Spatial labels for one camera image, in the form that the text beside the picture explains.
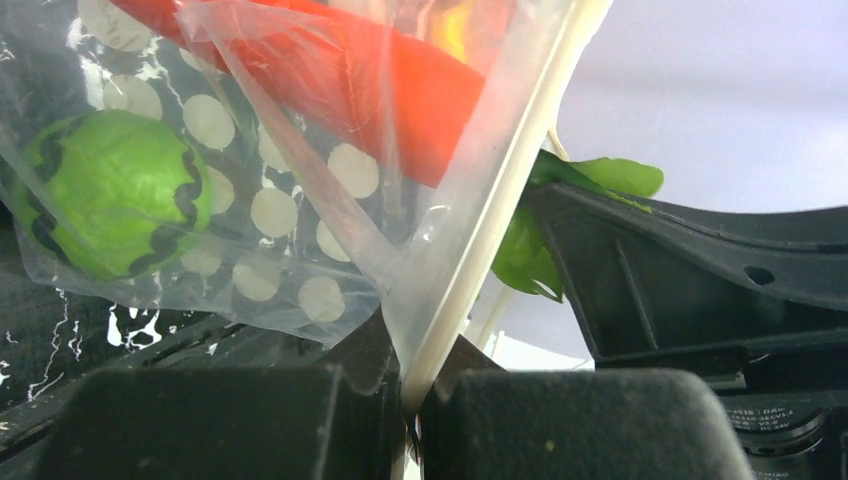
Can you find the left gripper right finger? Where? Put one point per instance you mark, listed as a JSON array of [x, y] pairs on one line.
[[481, 421]]

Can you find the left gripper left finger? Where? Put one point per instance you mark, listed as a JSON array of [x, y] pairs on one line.
[[336, 418]]

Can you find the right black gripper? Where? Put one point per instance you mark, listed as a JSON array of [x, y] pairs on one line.
[[754, 304]]

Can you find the clear polka dot zip bag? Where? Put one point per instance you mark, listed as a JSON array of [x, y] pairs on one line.
[[267, 258]]

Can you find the green toy watermelon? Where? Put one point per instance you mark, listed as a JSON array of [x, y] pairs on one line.
[[111, 194]]

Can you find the orange toy carrot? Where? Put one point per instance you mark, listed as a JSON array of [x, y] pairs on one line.
[[413, 126]]

